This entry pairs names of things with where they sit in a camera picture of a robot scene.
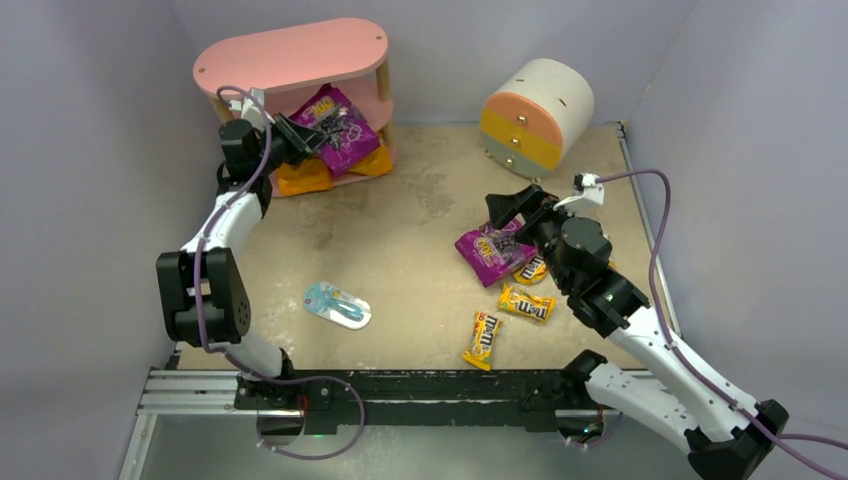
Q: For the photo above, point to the yellow M&M bag top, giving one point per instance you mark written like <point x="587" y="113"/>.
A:
<point x="533" y="272"/>

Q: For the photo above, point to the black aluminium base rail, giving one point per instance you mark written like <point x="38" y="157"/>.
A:
<point x="535" y="400"/>

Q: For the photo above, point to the yellow m&m bag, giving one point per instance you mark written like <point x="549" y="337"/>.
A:
<point x="485" y="330"/>
<point x="533" y="272"/>
<point x="517" y="301"/>

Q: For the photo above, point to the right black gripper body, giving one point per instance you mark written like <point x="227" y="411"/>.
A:
<point x="532" y="213"/>

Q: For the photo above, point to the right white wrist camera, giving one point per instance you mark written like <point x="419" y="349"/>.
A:
<point x="588" y="194"/>

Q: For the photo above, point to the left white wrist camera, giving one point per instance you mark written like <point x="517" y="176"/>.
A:
<point x="251" y="109"/>

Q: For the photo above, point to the orange gummy candy bag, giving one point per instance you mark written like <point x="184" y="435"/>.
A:
<point x="377" y="163"/>
<point x="312" y="175"/>

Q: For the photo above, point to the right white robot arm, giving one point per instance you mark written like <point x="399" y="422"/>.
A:
<point x="724" y="432"/>

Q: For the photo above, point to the blue toy blister pack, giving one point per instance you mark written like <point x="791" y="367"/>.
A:
<point x="337" y="306"/>

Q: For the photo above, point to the round pastel drawer cabinet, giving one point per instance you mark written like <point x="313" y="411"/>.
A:
<point x="530" y="123"/>

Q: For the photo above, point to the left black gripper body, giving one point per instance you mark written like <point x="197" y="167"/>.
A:
<point x="287" y="135"/>

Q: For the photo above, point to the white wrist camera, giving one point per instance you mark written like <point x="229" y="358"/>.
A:
<point x="251" y="109"/>
<point x="588" y="194"/>

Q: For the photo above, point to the yellow M&M bag bottom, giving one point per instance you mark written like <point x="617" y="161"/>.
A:
<point x="485" y="330"/>

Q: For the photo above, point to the purple grape candy bag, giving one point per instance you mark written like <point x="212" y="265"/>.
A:
<point x="350" y="138"/>
<point x="494" y="253"/>

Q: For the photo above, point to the pink three-tier shelf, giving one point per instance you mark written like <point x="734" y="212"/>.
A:
<point x="290" y="64"/>

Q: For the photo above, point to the yellow M&M bag middle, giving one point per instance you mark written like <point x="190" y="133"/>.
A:
<point x="517" y="301"/>

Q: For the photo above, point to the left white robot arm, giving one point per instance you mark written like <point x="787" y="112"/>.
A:
<point x="204" y="301"/>

